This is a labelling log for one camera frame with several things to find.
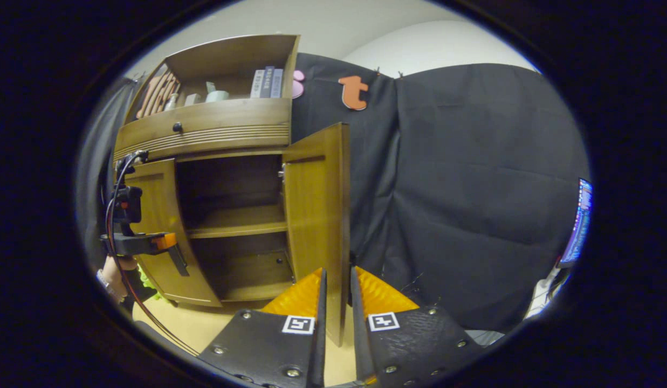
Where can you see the black backdrop cloth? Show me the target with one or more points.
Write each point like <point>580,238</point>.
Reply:
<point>473,188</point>

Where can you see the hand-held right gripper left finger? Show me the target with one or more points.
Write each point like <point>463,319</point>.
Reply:
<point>279,350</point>

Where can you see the computer monitor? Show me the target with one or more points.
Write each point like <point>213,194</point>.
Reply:
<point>578,221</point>

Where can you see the wooden inner shelf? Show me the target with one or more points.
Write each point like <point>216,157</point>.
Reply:
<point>236,221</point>

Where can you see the small white box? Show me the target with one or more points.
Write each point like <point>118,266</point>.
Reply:
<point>192,99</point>

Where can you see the folded paper slip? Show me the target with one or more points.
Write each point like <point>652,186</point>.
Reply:
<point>210,86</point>

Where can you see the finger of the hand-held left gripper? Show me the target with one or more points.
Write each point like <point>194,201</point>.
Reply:
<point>133,243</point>

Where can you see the wooden cabinet drawer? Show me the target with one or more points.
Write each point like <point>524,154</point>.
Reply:
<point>231,121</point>

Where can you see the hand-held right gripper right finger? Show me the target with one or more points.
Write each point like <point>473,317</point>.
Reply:
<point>408,345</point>

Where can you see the metal door hinge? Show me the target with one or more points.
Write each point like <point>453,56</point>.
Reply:
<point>282,172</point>

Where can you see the lavender book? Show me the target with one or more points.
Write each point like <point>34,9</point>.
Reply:
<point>277,82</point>

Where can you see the wooden double-door shoe cabinet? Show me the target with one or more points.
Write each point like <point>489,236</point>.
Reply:
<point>204,129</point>

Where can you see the green fuzzy cloth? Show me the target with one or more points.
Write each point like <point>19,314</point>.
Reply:
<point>149,283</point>

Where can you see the clear bottle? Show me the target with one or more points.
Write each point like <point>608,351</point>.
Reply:
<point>172,101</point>

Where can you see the white cup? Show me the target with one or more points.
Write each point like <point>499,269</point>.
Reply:
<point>217,96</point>

